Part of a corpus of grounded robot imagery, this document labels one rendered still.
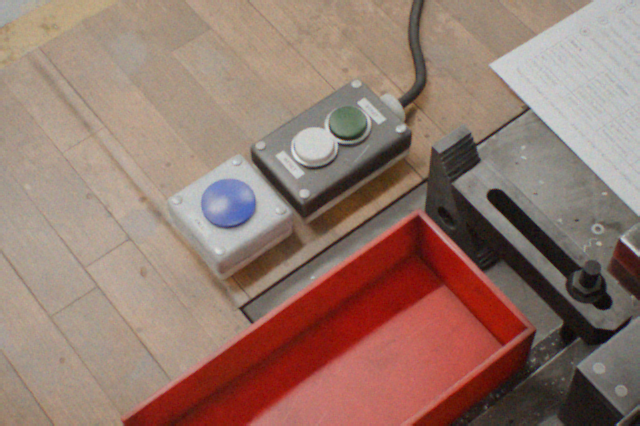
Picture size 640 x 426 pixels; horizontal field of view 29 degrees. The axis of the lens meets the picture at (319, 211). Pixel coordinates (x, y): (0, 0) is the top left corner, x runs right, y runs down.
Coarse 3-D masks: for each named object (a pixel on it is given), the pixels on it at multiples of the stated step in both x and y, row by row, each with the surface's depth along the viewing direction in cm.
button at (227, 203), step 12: (228, 180) 89; (204, 192) 89; (216, 192) 88; (228, 192) 88; (240, 192) 88; (252, 192) 89; (204, 204) 88; (216, 204) 88; (228, 204) 88; (240, 204) 88; (252, 204) 88; (204, 216) 88; (216, 216) 87; (228, 216) 87; (240, 216) 87
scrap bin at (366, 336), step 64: (384, 256) 86; (448, 256) 84; (320, 320) 87; (384, 320) 87; (448, 320) 86; (512, 320) 81; (192, 384) 80; (256, 384) 84; (320, 384) 84; (384, 384) 84; (448, 384) 84
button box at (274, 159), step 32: (416, 0) 101; (416, 32) 99; (416, 64) 98; (352, 96) 94; (384, 96) 94; (416, 96) 95; (288, 128) 92; (384, 128) 92; (256, 160) 92; (288, 160) 91; (352, 160) 91; (384, 160) 92; (288, 192) 90; (320, 192) 89; (352, 192) 93
